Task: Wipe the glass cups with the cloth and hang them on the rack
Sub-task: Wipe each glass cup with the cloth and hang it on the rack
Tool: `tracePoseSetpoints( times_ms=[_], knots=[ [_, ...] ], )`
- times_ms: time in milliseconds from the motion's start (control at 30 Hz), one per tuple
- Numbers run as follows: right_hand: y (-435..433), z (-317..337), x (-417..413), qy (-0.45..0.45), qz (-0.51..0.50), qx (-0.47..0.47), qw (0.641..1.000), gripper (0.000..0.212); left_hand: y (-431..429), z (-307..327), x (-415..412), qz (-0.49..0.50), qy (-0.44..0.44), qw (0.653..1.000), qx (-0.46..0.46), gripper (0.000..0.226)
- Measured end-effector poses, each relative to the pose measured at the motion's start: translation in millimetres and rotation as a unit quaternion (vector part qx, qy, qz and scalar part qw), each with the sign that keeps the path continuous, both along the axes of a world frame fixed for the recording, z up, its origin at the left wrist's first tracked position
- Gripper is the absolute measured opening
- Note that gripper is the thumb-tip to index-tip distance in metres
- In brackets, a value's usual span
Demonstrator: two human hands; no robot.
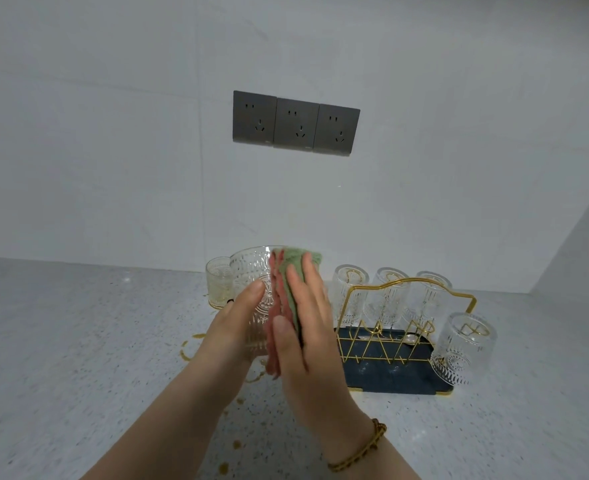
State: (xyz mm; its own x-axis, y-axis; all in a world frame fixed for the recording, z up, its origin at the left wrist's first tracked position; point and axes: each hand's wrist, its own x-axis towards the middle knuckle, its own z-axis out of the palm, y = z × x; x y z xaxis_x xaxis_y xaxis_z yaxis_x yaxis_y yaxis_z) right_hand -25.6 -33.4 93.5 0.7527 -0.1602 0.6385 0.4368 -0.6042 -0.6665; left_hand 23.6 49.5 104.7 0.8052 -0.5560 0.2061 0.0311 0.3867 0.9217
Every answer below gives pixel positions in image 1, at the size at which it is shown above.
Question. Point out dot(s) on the person's right forearm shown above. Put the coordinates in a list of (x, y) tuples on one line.
[(374, 462)]

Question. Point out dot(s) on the person's left hand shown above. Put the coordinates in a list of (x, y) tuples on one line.
[(224, 339)]

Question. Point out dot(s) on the green cloth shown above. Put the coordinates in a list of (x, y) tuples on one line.
[(294, 274)]

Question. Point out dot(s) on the person's right hand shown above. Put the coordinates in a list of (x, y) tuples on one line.
[(319, 374)]

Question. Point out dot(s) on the single embossed clear glass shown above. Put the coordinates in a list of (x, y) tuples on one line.
[(429, 299), (249, 267), (387, 297), (349, 294), (464, 352)]

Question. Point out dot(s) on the cluster of embossed glasses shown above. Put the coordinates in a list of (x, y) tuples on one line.
[(218, 284)]

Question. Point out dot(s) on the person's left forearm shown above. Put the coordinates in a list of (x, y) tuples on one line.
[(164, 429)]

